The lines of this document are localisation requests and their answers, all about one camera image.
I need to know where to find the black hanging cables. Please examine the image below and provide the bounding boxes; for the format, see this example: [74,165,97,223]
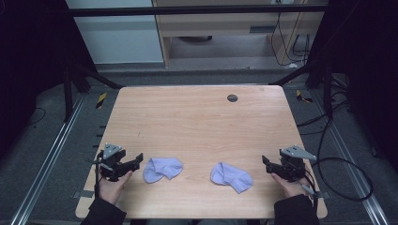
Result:
[269,0,313,68]

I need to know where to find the light purple sock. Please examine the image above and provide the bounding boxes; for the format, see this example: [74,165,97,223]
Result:
[209,161,254,195]
[143,157,185,185]

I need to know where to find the yellow black striped tape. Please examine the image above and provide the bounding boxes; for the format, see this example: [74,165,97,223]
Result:
[295,89,314,104]
[95,92,108,110]

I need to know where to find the person's left hand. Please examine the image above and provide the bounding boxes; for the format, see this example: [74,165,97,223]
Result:
[98,170,134,206]

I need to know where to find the black horizontal frame bar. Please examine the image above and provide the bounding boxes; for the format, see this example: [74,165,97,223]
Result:
[67,4,329,18]

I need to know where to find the light wooden desk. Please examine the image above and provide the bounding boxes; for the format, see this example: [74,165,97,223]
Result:
[151,0,327,68]

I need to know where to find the black metal stand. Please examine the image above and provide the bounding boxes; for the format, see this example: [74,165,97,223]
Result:
[61,60,125,124]
[270,60,334,120]

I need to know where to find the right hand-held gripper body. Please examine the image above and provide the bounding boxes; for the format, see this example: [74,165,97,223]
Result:
[279,144,318,184]

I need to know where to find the black floor cable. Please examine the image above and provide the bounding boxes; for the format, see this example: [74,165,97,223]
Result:
[295,74,358,137]

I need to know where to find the person's right hand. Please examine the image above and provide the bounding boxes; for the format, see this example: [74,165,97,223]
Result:
[269,172,312,199]

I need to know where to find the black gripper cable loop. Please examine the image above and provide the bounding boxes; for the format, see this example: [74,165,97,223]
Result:
[308,157,375,203]

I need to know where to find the white cabinet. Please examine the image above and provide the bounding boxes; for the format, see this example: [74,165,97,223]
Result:
[65,0,165,66]

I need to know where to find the aluminium floor rail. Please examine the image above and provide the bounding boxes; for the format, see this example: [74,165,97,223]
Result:
[8,93,86,225]
[309,88,392,225]

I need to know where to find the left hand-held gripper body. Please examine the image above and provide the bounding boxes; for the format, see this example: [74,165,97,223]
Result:
[92,142,128,183]

